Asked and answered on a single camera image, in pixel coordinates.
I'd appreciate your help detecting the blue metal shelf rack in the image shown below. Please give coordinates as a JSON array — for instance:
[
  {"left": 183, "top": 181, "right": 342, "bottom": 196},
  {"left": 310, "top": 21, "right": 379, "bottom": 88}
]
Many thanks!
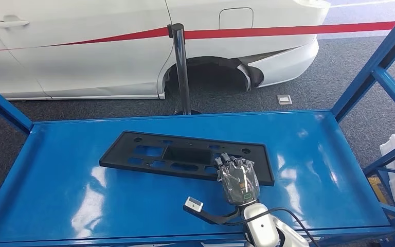
[{"left": 0, "top": 0, "right": 395, "bottom": 247}]

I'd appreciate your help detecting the yellow floor tape line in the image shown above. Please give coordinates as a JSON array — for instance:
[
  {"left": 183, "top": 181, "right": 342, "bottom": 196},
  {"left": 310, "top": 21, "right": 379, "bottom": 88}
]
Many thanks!
[{"left": 368, "top": 177, "right": 395, "bottom": 240}]

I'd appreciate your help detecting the chrome stanchion post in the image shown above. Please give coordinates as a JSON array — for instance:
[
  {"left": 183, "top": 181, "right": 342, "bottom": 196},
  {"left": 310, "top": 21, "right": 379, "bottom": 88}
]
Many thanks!
[{"left": 167, "top": 23, "right": 202, "bottom": 116}]

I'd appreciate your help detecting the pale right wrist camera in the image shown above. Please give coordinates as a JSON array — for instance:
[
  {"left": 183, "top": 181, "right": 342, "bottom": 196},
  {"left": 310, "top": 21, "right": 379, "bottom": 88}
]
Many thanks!
[{"left": 185, "top": 197, "right": 204, "bottom": 213}]

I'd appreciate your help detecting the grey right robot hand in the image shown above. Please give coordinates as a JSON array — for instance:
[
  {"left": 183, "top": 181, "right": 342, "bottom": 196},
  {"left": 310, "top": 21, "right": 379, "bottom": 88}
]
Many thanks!
[{"left": 213, "top": 152, "right": 261, "bottom": 207}]

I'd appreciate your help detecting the red barrier belt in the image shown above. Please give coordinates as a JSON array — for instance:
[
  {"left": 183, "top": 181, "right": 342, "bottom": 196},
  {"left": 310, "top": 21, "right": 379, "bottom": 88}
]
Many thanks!
[
  {"left": 0, "top": 27, "right": 170, "bottom": 54},
  {"left": 184, "top": 21, "right": 395, "bottom": 41}
]

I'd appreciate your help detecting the white car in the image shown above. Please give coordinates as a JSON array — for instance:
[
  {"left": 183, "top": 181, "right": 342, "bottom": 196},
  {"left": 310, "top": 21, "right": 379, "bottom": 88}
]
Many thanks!
[{"left": 0, "top": 0, "right": 331, "bottom": 101}]

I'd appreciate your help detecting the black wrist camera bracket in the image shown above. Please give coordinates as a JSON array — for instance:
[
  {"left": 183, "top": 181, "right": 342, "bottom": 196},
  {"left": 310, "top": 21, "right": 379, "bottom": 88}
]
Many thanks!
[{"left": 183, "top": 204, "right": 243, "bottom": 226}]

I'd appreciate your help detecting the black plastic plate bracket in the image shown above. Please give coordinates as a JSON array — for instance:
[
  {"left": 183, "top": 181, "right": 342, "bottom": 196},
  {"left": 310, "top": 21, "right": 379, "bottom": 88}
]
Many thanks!
[{"left": 99, "top": 131, "right": 275, "bottom": 187}]

